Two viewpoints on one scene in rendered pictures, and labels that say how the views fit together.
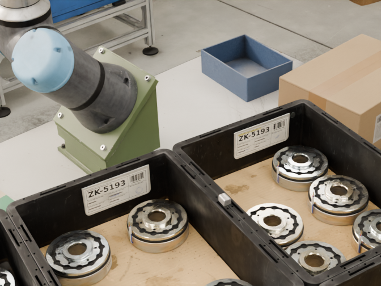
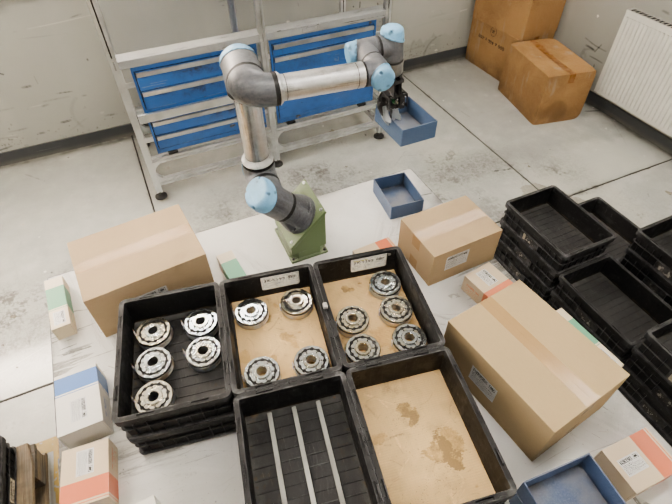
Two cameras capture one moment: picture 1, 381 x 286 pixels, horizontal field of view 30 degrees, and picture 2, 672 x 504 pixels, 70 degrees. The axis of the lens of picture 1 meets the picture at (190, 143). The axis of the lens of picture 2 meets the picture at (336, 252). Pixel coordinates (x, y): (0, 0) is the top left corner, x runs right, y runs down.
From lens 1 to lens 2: 0.54 m
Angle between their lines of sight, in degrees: 17
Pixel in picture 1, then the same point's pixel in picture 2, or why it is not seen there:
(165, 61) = (386, 145)
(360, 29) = (524, 144)
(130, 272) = (275, 327)
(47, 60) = (261, 198)
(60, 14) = (321, 108)
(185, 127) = (348, 229)
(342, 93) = (431, 239)
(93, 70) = (288, 204)
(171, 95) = (349, 204)
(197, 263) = (308, 330)
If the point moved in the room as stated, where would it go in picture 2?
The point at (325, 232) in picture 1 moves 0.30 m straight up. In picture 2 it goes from (381, 328) to (388, 265)
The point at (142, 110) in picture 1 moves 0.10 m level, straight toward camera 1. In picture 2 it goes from (315, 226) to (310, 245)
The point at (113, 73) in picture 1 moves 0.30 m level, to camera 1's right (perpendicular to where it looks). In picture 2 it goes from (302, 204) to (383, 217)
